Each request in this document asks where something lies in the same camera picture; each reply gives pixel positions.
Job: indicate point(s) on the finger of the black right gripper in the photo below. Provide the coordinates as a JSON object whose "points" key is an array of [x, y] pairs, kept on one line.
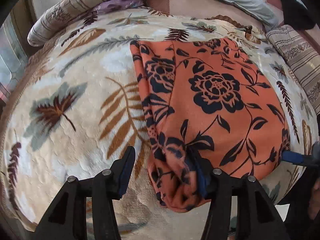
{"points": [[299, 159]]}

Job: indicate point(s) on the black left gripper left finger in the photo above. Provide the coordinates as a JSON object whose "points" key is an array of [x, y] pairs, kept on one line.
{"points": [[65, 217]]}

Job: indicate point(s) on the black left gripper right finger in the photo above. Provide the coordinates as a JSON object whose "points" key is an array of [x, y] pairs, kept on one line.
{"points": [[257, 217]]}

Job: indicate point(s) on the orange floral garment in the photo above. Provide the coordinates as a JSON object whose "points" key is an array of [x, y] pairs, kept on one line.
{"points": [[206, 105]]}

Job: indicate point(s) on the right hand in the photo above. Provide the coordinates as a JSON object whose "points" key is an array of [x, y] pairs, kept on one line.
{"points": [[314, 204]]}

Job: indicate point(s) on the striped patterned pillow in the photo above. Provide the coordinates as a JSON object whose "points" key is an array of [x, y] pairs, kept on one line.
{"points": [[301, 57]]}

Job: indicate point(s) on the beige leaf-pattern blanket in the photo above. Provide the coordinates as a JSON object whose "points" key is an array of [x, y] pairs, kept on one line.
{"points": [[78, 107]]}

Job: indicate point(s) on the black cloth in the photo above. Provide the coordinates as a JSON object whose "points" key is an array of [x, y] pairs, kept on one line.
{"points": [[294, 13]]}

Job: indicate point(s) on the wooden framed window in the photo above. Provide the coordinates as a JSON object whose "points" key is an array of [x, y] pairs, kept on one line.
{"points": [[15, 49]]}

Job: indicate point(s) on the pink checked bed sheet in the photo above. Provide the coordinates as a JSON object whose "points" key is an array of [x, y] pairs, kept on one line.
{"points": [[203, 9]]}

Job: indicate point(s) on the purple cloth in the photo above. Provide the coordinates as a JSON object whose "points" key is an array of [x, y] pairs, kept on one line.
{"points": [[113, 5]]}

